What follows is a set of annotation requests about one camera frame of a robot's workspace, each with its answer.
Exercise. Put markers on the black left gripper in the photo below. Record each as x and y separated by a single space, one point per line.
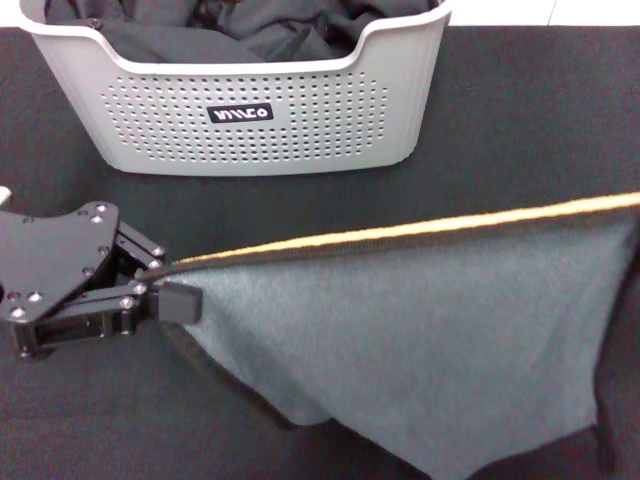
50 260

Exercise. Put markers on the yellow and grey towel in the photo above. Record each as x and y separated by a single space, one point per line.
425 325

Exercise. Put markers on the black tablecloth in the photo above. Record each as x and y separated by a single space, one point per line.
100 425

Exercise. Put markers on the grey perforated plastic storage box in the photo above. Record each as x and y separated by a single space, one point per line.
310 125

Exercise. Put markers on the black cloth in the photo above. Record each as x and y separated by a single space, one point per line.
200 40

